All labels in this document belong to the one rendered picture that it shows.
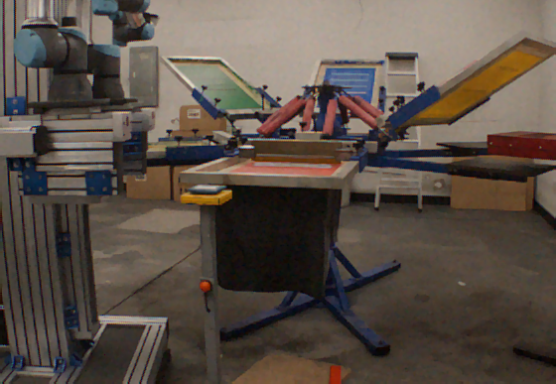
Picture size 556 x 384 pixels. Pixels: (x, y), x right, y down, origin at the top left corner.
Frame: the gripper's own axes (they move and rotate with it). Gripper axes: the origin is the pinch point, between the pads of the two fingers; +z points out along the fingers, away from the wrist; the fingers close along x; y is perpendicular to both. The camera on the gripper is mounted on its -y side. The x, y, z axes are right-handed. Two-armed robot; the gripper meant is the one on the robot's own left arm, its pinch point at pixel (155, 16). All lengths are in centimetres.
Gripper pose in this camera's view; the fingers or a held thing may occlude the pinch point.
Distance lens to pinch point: 291.4
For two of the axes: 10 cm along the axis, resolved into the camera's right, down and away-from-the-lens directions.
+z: 3.6, -1.4, 9.2
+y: -1.3, 9.7, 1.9
